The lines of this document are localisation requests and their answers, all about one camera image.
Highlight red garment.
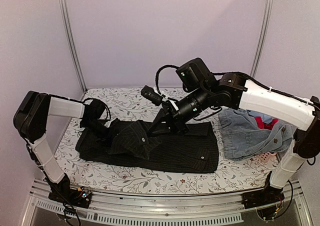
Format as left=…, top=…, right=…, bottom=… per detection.
left=254, top=116, right=279, bottom=130

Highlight floral patterned table mat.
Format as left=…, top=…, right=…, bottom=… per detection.
left=55, top=88, right=278, bottom=195

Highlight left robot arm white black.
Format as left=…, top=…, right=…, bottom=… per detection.
left=13, top=90, right=111, bottom=203

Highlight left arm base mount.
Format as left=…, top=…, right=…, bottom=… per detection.
left=48, top=187, right=92, bottom=209

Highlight light denim jacket with buttons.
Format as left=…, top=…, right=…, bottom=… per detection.
left=245, top=121, right=297, bottom=156

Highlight right aluminium frame post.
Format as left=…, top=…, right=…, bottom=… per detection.
left=250, top=0, right=274, bottom=78

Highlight light blue denim jeans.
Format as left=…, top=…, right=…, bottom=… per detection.
left=218, top=109, right=277, bottom=161

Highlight aluminium frame post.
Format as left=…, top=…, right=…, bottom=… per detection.
left=250, top=0, right=274, bottom=78
left=58, top=0, right=88, bottom=93

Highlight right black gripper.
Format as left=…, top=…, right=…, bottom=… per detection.
left=146, top=84, right=212, bottom=136

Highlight black pinstriped shirt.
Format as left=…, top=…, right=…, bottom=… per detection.
left=75, top=118, right=219, bottom=174

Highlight light blue shirt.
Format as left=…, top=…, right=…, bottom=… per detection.
left=247, top=110, right=273, bottom=124

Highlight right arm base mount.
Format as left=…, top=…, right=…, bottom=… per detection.
left=241, top=188, right=285, bottom=221

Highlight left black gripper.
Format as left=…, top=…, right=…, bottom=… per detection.
left=81, top=118, right=125, bottom=148

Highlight pink perforated laundry basket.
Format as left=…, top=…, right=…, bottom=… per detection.
left=254, top=152, right=277, bottom=162

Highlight left aluminium frame post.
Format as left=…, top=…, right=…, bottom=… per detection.
left=58, top=0, right=88, bottom=93

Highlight front aluminium rail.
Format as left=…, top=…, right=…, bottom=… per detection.
left=21, top=180, right=316, bottom=226

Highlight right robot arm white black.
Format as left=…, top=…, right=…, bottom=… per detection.
left=141, top=57, right=320, bottom=204

